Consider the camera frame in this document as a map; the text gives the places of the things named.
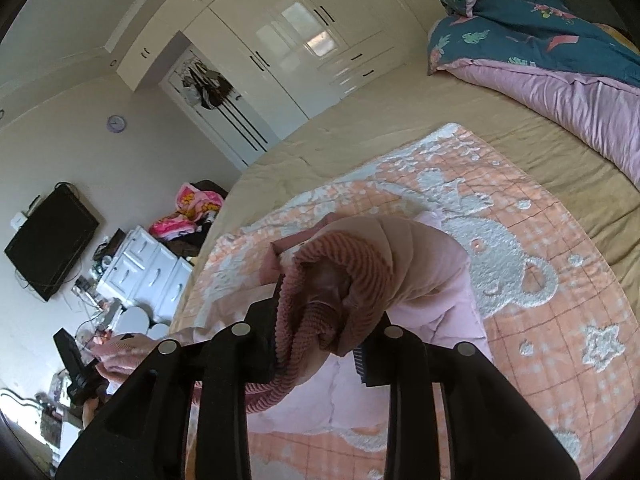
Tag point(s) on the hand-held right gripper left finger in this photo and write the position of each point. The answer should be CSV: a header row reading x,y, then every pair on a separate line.
x,y
260,330

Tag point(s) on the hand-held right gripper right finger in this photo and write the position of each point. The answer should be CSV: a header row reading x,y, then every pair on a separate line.
x,y
362,362

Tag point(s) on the pink quilted jacket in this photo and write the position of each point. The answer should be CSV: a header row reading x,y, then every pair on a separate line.
x,y
425,260

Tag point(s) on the person's left hand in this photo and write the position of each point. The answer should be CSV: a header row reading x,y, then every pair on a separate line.
x,y
91,410

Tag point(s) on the white oval table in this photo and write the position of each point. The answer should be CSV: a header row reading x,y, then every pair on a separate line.
x,y
132,320

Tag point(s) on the white drawer cabinet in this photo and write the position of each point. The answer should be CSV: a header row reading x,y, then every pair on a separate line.
x,y
145,270

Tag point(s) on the black television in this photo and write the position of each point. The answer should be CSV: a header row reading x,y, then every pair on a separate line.
x,y
50,245

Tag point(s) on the pink cartoon cloth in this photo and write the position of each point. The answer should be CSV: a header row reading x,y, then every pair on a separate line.
x,y
195,200

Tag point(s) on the dark chair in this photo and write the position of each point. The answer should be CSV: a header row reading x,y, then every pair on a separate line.
x,y
212,186

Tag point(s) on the white door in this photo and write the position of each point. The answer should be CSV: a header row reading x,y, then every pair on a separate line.
x,y
220,125

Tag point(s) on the orange printed blanket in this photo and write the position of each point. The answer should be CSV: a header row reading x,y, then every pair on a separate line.
x,y
540,240

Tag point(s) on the hanging bags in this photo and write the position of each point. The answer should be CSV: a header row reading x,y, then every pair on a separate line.
x,y
205,87

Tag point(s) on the bed with beige sheet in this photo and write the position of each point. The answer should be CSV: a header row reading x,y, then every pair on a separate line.
x,y
380,110

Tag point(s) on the white glossy wardrobe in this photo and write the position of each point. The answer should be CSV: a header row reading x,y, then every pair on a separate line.
x,y
280,60

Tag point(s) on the teal and pink duvet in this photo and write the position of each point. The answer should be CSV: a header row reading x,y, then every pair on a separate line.
x,y
550,105

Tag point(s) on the round wall clock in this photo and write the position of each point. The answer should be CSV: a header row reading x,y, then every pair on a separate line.
x,y
116,124

